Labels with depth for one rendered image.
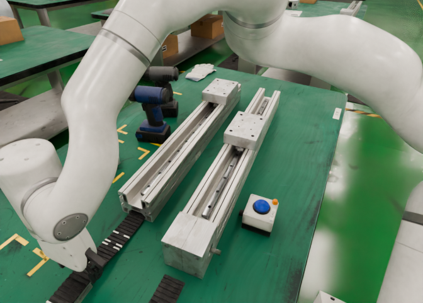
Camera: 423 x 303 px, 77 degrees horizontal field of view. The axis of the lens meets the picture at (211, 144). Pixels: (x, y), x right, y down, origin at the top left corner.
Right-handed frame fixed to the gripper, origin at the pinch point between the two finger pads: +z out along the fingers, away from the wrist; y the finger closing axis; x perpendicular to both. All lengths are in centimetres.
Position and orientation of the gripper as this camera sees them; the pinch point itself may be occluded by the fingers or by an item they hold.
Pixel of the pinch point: (80, 266)
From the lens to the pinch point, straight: 69.2
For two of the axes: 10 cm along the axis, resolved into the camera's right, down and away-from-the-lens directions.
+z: -0.2, 8.0, 6.0
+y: 9.2, 2.4, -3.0
